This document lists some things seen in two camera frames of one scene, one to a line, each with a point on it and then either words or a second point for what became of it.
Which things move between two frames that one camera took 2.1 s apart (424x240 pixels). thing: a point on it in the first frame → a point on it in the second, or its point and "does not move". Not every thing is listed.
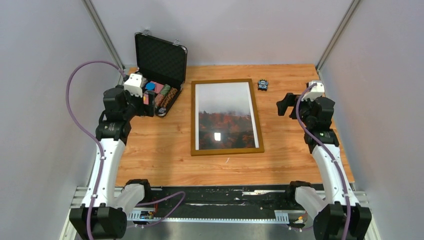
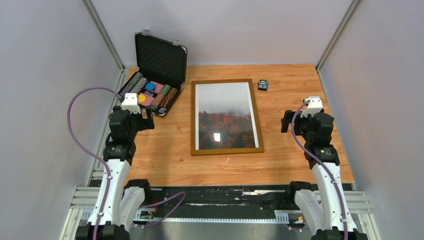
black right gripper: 289,100 → 287,119
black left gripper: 127,94 → 147,123
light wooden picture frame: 194,152 does not move
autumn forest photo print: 224,117 does not move
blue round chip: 150,86 does not move
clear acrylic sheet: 224,117 does not move
